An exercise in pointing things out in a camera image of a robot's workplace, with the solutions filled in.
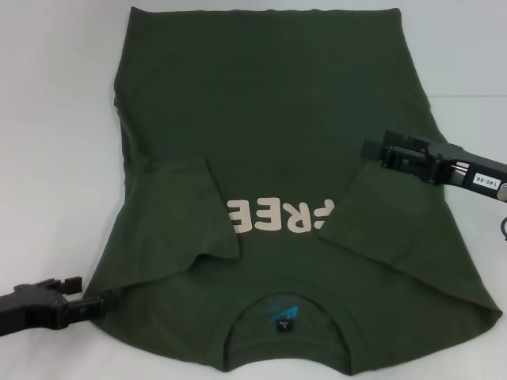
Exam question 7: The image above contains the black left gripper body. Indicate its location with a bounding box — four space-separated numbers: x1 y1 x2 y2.
0 280 67 338

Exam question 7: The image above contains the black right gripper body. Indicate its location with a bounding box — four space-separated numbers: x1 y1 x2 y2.
421 140 507 200

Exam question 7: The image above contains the dark green FREE! t-shirt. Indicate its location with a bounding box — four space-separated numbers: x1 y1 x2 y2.
85 6 502 380

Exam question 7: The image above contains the right arm cable with plug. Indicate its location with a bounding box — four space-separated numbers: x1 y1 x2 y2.
489 215 507 242

